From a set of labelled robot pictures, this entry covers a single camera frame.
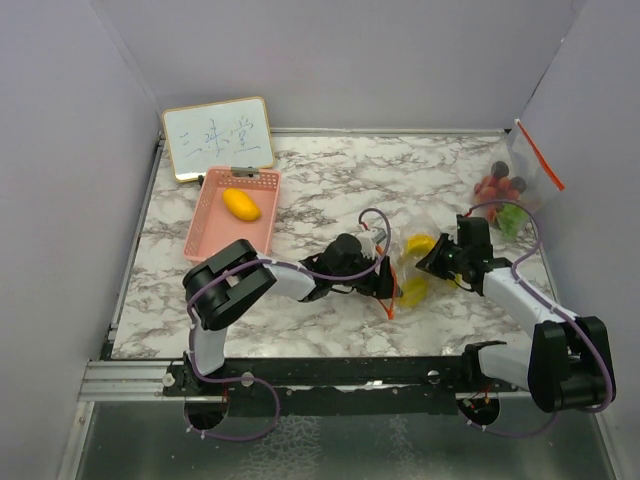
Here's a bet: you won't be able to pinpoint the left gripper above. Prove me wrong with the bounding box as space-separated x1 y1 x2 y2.
331 251 402 300

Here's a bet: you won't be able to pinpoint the zip bag with yellow fruit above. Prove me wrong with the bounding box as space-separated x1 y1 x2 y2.
379 207 455 320

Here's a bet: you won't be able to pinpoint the fake yellow mango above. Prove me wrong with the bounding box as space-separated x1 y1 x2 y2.
222 188 261 222

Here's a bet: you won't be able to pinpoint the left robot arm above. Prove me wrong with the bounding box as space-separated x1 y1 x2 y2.
182 232 401 395

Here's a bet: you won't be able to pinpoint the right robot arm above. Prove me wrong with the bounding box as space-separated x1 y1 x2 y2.
416 215 616 413

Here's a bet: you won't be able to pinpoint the fake green grapes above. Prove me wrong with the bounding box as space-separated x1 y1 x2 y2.
497 203 529 241

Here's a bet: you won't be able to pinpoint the fake red strawberries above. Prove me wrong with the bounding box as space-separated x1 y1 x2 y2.
472 176 522 204

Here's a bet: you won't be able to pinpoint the zip bag with red fruit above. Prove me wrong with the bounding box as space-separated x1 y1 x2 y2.
476 119 565 234

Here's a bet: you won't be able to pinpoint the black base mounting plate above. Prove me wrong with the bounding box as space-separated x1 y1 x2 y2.
162 356 516 417

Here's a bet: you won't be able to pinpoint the pink plastic basket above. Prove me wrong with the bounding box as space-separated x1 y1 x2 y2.
183 167 281 265

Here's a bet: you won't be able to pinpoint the small whiteboard with writing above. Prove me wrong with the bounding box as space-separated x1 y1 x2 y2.
161 96 275 182

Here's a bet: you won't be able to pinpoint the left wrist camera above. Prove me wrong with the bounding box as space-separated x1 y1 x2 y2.
356 227 387 260

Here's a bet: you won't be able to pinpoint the aluminium frame rail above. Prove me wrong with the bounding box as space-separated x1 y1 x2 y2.
79 360 170 402

